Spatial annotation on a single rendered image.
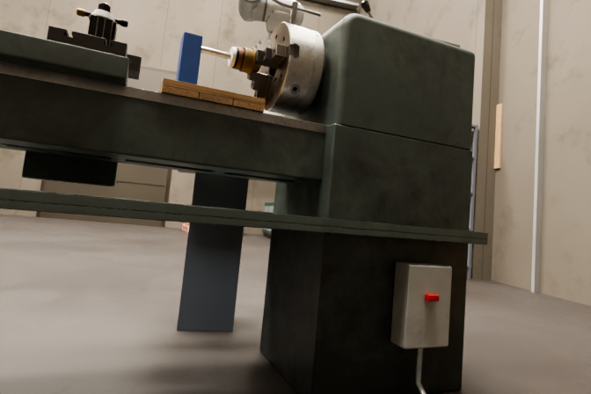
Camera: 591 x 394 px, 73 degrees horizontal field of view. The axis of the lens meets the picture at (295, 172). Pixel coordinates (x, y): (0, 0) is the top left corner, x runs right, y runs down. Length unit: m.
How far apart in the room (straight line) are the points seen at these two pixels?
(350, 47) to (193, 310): 1.31
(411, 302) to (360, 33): 0.89
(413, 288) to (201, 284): 0.99
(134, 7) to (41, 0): 1.86
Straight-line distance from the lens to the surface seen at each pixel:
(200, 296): 1.94
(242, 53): 1.42
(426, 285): 1.40
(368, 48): 1.42
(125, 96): 1.18
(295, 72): 1.34
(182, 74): 1.34
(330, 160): 1.26
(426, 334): 1.43
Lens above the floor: 0.57
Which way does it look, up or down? 6 degrees up
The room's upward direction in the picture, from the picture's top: 5 degrees clockwise
